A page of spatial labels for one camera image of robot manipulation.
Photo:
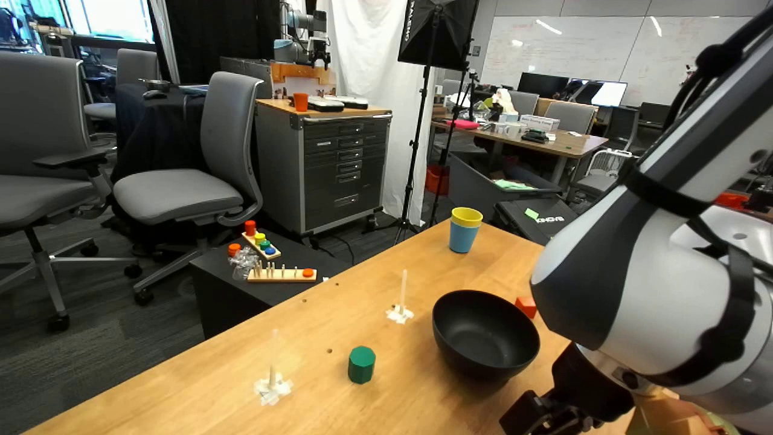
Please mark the dark draped table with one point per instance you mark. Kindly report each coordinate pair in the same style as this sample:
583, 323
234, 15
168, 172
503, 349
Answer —
153, 129

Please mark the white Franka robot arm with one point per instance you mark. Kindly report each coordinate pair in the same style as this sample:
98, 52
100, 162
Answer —
642, 266

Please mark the green octagonal block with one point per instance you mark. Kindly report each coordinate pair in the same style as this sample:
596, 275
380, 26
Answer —
360, 367

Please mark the black bowl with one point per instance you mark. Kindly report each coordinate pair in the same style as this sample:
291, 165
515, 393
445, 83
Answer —
483, 335

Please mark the gray background office chair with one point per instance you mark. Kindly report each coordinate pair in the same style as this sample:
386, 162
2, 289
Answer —
135, 65

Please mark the gray office chair with armrest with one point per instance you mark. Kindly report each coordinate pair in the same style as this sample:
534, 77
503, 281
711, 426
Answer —
38, 113

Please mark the black computer monitor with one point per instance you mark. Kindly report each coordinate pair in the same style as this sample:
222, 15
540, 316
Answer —
541, 83

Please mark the blue cup yellow rim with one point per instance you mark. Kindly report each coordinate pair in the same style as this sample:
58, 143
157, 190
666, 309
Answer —
464, 233

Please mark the black softbox light on stand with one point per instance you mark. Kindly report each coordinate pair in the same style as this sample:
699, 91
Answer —
435, 32

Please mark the black low table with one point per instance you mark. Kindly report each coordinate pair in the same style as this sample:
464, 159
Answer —
220, 304

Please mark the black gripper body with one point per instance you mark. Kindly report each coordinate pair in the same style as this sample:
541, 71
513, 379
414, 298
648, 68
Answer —
592, 384

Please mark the white curtain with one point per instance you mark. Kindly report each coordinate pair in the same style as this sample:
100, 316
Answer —
362, 49

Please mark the wooden peg toy board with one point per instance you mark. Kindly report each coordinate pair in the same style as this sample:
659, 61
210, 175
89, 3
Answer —
281, 275

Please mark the tan wrist camera mount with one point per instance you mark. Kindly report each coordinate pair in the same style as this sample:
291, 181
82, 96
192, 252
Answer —
676, 413

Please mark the orange cup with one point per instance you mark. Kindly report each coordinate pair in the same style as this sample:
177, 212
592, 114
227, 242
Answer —
300, 103

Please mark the clear bag with orange ball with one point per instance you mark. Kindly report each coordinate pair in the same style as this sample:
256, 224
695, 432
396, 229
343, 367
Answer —
239, 262

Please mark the gray drawer cabinet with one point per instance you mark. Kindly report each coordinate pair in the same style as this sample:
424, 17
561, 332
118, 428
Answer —
321, 170

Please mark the cluttered wooden desk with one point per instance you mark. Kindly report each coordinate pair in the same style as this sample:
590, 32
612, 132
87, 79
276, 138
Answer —
557, 143

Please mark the gray office chair curved back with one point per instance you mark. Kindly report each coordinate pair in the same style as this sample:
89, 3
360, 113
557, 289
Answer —
172, 194

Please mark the black curtain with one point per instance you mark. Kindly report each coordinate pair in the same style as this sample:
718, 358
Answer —
218, 37

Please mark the flat device on cabinet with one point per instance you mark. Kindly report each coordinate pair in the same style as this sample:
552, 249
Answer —
327, 103

